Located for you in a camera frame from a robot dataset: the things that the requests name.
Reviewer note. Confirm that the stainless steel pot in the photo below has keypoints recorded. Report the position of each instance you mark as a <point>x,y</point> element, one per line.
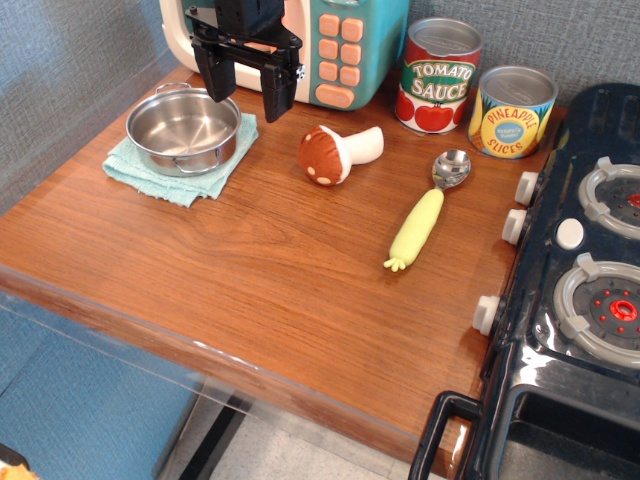
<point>180,131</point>

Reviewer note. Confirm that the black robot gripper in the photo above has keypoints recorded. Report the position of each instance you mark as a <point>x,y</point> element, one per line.
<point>252,34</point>

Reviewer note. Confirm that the plush brown mushroom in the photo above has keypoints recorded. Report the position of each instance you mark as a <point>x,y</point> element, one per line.
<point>327,158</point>

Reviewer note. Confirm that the orange object at corner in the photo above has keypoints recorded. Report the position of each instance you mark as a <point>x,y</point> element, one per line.
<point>14,466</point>

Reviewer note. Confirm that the dark blue toy stove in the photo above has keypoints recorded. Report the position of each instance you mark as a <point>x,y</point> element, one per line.
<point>560,397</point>

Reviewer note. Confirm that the light teal cloth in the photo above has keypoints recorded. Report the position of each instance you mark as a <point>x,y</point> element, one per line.
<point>124,164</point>

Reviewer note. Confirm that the tomato sauce can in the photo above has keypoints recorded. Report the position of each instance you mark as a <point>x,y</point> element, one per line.
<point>440,61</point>

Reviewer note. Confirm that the teal toy microwave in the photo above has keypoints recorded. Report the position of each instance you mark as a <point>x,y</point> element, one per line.
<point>348,47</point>

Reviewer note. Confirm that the spoon with yellow-green handle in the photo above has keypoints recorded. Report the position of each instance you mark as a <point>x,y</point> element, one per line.
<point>449,170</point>

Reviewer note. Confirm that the pineapple slices can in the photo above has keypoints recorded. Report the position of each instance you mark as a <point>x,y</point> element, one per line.
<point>512,108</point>

